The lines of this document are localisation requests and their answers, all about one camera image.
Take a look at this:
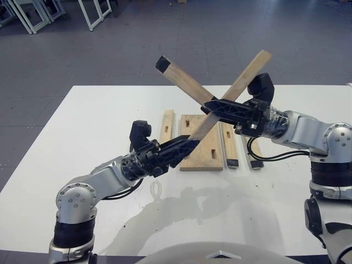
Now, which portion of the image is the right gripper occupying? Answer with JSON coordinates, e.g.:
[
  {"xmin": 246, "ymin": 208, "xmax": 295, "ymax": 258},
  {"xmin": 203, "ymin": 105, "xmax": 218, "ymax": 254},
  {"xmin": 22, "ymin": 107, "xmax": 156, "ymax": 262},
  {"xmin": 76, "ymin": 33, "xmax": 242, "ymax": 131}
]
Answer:
[{"xmin": 200, "ymin": 98, "xmax": 276, "ymax": 138}]

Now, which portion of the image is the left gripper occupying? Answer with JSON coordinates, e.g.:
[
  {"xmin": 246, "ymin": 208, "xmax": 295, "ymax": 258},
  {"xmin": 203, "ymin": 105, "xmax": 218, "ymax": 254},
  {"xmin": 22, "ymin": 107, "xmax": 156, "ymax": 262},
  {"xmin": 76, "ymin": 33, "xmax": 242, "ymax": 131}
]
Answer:
[{"xmin": 120, "ymin": 135, "xmax": 201, "ymax": 181}]

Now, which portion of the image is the wooden bar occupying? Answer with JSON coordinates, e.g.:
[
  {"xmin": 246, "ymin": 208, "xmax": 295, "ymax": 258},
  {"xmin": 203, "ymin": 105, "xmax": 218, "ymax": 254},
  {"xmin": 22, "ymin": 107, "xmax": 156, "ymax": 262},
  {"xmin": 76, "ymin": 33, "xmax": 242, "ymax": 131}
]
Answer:
[
  {"xmin": 188, "ymin": 49, "xmax": 273, "ymax": 141},
  {"xmin": 159, "ymin": 109, "xmax": 176, "ymax": 144}
]

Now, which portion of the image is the wooden leg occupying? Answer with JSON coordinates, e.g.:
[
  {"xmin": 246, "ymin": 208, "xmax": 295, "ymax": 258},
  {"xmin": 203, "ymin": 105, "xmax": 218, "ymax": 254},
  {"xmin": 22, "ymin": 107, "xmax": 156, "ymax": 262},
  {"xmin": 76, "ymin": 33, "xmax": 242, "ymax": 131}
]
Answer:
[
  {"xmin": 240, "ymin": 135, "xmax": 265, "ymax": 170},
  {"xmin": 155, "ymin": 54, "xmax": 216, "ymax": 103},
  {"xmin": 221, "ymin": 122, "xmax": 240, "ymax": 168}
]

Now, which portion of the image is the wooden seat board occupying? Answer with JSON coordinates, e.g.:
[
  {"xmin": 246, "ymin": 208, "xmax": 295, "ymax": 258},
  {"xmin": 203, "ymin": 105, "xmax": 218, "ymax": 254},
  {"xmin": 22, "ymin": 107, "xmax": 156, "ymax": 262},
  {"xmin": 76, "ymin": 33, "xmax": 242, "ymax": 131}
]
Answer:
[{"xmin": 179, "ymin": 114, "xmax": 224, "ymax": 172}]

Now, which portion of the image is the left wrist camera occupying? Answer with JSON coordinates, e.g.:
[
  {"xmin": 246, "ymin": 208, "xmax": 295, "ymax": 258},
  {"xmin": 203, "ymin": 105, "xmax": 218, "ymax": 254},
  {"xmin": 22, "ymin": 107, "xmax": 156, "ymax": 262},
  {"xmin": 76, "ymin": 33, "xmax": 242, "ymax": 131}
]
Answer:
[{"xmin": 128, "ymin": 120, "xmax": 152, "ymax": 151}]

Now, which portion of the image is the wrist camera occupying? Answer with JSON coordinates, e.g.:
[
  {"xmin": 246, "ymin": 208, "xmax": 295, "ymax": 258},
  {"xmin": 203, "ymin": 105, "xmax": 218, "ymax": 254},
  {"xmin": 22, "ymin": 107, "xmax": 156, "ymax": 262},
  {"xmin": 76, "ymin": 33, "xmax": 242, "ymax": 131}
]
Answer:
[
  {"xmin": 128, "ymin": 120, "xmax": 152, "ymax": 151},
  {"xmin": 247, "ymin": 73, "xmax": 275, "ymax": 104}
]

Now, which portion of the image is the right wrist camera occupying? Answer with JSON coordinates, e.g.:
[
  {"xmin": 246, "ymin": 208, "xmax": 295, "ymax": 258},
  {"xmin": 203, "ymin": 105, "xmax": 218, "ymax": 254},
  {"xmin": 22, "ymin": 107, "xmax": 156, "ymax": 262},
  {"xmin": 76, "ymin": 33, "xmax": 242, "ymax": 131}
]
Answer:
[{"xmin": 247, "ymin": 73, "xmax": 275, "ymax": 104}]

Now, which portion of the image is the black cable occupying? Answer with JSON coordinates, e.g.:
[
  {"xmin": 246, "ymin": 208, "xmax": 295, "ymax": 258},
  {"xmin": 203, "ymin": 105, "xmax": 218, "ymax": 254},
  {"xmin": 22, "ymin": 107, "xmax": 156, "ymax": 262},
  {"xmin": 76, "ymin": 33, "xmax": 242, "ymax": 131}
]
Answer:
[
  {"xmin": 246, "ymin": 136, "xmax": 312, "ymax": 162},
  {"xmin": 103, "ymin": 178, "xmax": 144, "ymax": 200}
]

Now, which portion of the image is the white metal frame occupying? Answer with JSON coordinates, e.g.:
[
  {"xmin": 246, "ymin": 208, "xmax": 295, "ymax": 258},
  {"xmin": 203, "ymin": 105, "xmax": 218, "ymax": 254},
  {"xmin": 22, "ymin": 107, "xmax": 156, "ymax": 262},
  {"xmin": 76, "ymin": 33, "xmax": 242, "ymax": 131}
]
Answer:
[
  {"xmin": 78, "ymin": 0, "xmax": 113, "ymax": 32},
  {"xmin": 12, "ymin": 0, "xmax": 53, "ymax": 35}
]

